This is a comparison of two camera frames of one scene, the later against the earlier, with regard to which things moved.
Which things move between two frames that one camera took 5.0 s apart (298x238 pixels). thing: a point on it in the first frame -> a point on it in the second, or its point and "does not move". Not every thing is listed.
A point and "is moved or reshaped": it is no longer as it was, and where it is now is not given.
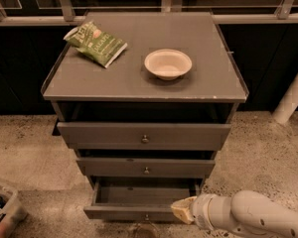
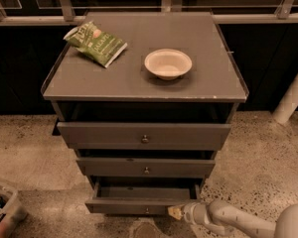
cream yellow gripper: x=202 y=209 -> x=191 y=211
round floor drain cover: x=147 y=230 does not move
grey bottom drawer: x=139 y=199 is moved or reshaped
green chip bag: x=95 y=44 does not move
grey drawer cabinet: x=146 y=100 does not move
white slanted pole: x=293 y=95 does not move
